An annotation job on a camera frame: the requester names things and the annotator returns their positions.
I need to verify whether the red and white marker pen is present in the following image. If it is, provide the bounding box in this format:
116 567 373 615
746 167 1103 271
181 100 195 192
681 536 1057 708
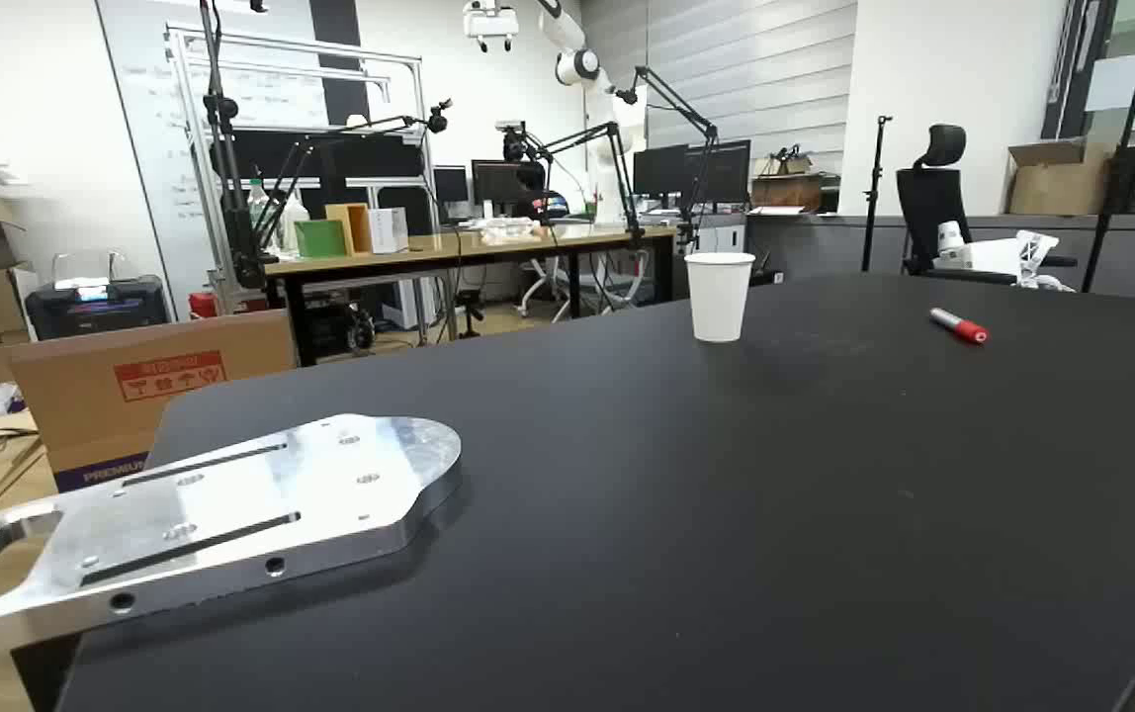
929 310 989 349

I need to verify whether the white paper cup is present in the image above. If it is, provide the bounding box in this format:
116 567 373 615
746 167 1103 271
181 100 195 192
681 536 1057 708
685 254 754 345

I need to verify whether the black computer monitor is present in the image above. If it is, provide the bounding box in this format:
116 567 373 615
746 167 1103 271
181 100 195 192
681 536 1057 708
631 139 751 201

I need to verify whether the wooden desk with black legs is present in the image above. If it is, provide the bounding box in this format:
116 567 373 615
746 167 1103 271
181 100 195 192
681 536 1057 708
265 225 677 362

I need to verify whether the black microphone stand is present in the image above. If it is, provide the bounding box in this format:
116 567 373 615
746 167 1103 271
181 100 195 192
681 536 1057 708
196 0 265 287

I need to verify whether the black office chair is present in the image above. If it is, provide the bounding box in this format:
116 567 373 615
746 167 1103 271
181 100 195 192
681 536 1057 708
899 124 969 275

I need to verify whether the brown cardboard box red label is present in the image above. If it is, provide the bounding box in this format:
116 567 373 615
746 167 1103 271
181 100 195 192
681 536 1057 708
9 310 297 490

